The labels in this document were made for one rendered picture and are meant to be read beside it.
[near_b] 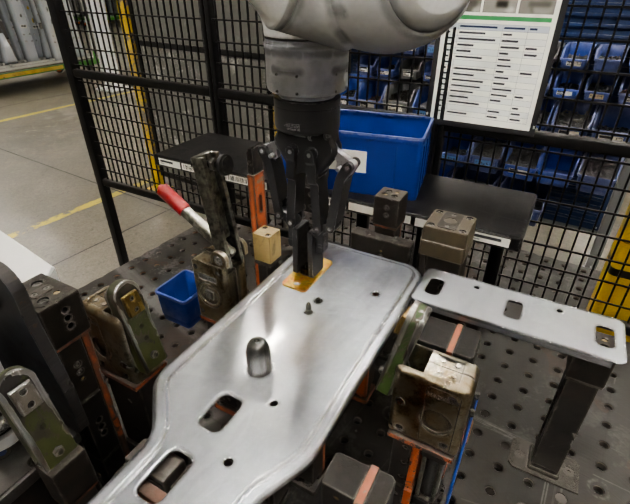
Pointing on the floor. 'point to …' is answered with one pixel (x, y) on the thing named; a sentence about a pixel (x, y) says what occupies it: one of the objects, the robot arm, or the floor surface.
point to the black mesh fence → (340, 108)
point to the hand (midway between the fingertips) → (308, 248)
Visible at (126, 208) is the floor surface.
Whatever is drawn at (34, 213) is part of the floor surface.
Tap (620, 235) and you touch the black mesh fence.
